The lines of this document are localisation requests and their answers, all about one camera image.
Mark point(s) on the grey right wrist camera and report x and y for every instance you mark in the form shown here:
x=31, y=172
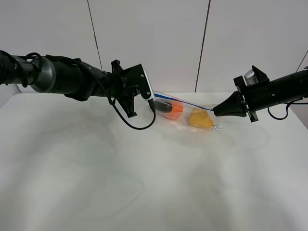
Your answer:
x=250, y=77

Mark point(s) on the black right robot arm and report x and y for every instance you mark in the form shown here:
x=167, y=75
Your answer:
x=290, y=89

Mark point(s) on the yellow pear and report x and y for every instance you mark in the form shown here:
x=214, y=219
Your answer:
x=200, y=118

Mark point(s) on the clear blue-zip file bag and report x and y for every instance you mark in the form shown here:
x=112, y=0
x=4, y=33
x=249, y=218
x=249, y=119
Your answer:
x=182, y=121

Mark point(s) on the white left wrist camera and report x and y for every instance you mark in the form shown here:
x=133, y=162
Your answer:
x=149, y=92

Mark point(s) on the orange fruit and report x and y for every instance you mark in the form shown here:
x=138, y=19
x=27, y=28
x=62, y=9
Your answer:
x=174, y=110

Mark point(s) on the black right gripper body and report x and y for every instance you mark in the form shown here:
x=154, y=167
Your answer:
x=253, y=97

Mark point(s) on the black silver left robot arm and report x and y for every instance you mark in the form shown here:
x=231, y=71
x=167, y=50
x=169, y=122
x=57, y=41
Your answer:
x=76, y=79

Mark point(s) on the dark purple eggplant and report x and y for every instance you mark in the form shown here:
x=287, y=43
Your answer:
x=163, y=106

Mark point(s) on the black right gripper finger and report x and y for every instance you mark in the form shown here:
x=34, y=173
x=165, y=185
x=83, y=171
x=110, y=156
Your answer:
x=232, y=106

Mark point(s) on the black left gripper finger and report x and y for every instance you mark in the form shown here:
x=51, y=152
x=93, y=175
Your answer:
x=126, y=100

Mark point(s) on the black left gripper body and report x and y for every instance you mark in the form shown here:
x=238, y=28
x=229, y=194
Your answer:
x=131, y=78

